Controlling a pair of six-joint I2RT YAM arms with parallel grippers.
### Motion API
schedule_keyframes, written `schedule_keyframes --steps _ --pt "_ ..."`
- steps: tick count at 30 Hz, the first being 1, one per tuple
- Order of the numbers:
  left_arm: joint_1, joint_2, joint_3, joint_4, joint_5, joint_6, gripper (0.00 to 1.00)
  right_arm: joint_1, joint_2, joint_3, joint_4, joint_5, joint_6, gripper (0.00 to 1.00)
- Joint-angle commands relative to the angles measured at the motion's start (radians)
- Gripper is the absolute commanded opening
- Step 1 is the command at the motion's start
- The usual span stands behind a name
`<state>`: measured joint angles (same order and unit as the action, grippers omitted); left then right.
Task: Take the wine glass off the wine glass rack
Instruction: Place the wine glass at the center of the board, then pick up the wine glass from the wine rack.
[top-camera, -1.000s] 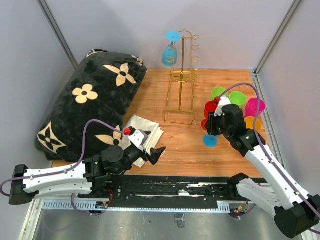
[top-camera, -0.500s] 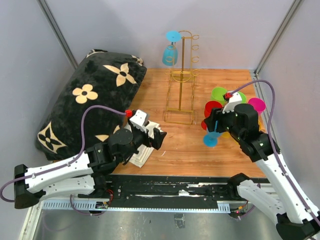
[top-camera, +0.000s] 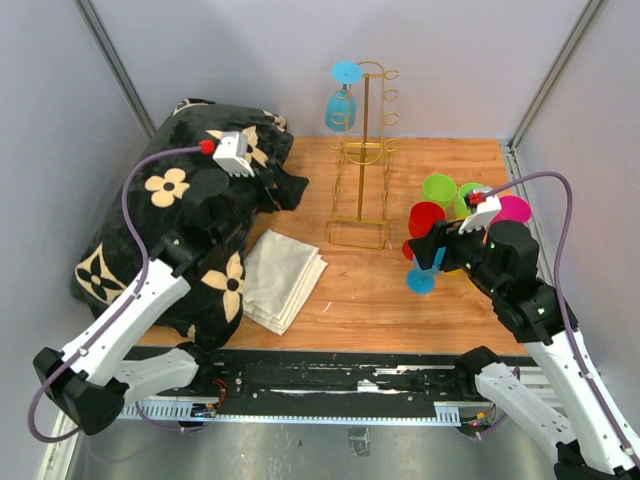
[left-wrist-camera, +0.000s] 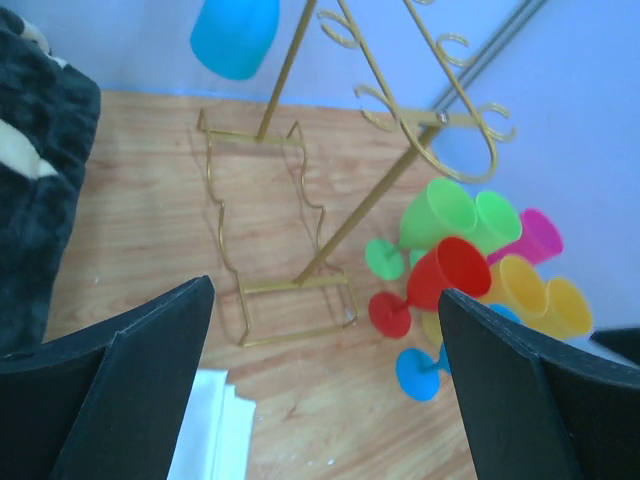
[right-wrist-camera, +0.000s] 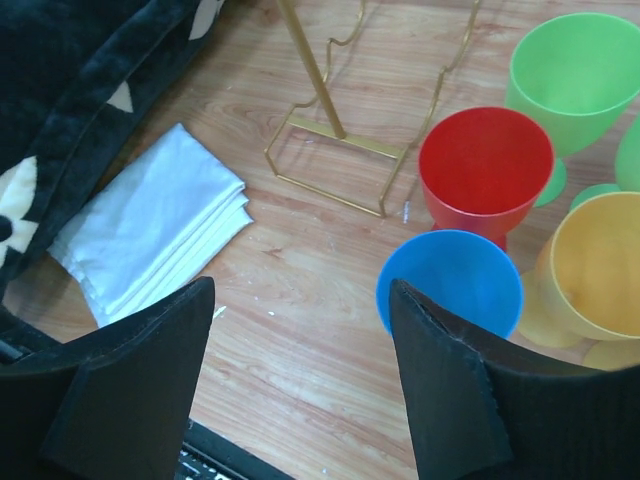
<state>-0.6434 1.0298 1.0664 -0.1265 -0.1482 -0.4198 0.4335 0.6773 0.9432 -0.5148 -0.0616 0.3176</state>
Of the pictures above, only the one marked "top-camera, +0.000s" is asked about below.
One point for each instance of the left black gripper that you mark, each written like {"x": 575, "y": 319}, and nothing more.
{"x": 289, "y": 193}

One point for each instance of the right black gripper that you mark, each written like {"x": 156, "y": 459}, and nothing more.
{"x": 444, "y": 233}

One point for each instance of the red wine glass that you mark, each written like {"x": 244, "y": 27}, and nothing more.
{"x": 422, "y": 217}

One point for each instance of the blue wine glass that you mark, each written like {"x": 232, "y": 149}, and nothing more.
{"x": 422, "y": 281}
{"x": 341, "y": 108}

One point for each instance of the green wine glass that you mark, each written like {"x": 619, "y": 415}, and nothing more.
{"x": 439, "y": 189}
{"x": 461, "y": 209}

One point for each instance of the magenta wine glass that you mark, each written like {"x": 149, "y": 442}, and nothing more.
{"x": 514, "y": 208}

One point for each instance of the yellow wine glass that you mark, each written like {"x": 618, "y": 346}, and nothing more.
{"x": 455, "y": 273}

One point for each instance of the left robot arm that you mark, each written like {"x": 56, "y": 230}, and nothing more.
{"x": 91, "y": 379}

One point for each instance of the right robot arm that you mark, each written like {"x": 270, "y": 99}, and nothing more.
{"x": 587, "y": 437}

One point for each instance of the folded white cloth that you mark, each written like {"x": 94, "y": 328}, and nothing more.
{"x": 281, "y": 274}

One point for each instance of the black floral plush pillow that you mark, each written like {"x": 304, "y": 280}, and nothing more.
{"x": 212, "y": 310}

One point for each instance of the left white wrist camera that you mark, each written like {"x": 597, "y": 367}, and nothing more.
{"x": 230, "y": 155}

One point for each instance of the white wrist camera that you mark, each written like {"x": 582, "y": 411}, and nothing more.
{"x": 484, "y": 208}
{"x": 230, "y": 155}

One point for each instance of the gold wire glass rack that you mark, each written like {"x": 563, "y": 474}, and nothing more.
{"x": 359, "y": 209}

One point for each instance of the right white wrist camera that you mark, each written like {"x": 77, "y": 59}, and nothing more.
{"x": 484, "y": 208}

